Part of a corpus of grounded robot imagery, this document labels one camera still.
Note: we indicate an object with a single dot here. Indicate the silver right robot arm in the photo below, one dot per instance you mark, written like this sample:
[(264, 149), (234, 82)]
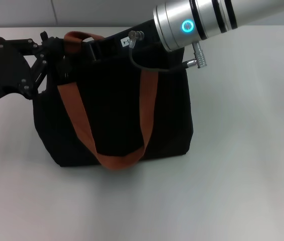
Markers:
[(207, 17)]

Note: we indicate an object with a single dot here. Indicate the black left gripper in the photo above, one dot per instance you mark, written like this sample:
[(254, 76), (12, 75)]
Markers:
[(3, 70)]

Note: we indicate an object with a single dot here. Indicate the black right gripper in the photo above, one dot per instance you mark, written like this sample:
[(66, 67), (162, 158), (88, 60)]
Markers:
[(116, 46)]

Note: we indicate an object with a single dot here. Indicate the silver zipper pull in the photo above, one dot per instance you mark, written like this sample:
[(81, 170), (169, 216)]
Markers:
[(64, 65)]

